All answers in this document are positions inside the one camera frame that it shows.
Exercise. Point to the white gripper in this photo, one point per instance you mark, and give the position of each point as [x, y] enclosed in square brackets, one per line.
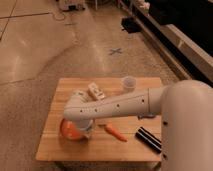
[86, 127]

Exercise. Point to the orange ceramic bowl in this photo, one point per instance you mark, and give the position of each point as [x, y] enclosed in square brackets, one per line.
[70, 131]

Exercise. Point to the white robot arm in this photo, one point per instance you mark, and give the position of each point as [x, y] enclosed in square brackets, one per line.
[186, 108]

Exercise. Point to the orange carrot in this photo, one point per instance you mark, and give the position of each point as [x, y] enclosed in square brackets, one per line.
[111, 130]

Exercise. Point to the small white carton box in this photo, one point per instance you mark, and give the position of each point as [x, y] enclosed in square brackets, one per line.
[95, 92]

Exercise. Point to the wooden table top board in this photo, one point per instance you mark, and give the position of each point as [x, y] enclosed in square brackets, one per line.
[102, 146]

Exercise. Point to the small blue grey object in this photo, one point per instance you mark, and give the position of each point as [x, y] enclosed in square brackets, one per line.
[147, 116]

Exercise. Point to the black box on floor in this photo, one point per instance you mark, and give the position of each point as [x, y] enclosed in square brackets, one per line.
[130, 25]

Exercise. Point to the white machine on floor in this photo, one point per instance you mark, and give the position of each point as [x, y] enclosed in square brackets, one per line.
[64, 5]

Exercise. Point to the long shelf bench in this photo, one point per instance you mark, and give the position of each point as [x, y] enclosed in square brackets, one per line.
[184, 27]

